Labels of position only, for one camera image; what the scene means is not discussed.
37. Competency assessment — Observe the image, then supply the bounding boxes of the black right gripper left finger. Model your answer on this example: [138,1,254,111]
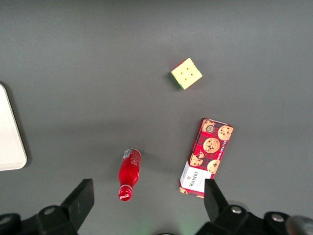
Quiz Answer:
[36,178,95,235]

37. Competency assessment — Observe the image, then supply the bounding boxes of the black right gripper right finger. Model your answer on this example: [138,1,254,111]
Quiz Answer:
[198,179,250,235]

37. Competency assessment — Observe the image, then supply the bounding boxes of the red soda can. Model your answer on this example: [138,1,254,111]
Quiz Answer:
[118,148,142,202]

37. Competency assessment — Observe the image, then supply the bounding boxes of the white plastic tray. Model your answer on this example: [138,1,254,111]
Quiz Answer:
[0,83,28,171]

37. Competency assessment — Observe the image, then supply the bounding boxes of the red tartan cookie box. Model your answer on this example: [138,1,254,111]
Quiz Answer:
[179,117,234,199]

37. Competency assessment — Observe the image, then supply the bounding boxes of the yellow-faced puzzle cube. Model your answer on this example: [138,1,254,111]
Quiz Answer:
[170,57,203,91]

